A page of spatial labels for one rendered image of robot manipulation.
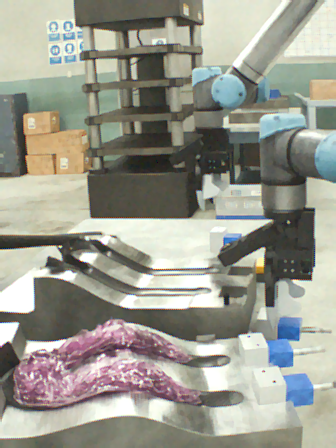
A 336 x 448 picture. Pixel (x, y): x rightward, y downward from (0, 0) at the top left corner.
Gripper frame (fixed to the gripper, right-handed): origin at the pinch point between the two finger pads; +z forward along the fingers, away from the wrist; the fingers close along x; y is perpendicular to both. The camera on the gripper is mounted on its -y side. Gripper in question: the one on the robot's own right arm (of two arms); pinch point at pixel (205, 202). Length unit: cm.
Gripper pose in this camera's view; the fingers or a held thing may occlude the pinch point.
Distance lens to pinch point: 154.2
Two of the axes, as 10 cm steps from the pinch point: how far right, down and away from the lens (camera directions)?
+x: 3.7, -2.6, 8.9
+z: 0.6, 9.7, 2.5
